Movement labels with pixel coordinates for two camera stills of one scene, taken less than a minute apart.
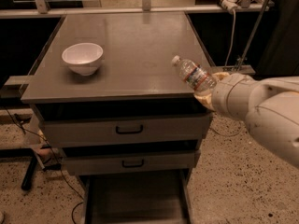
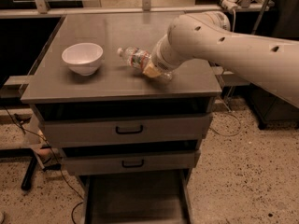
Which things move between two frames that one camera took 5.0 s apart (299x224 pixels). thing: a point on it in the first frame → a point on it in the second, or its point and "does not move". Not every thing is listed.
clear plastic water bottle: (194, 75) → (139, 58)
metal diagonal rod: (242, 59) does not move
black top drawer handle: (129, 132) does not move
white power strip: (231, 2) does not move
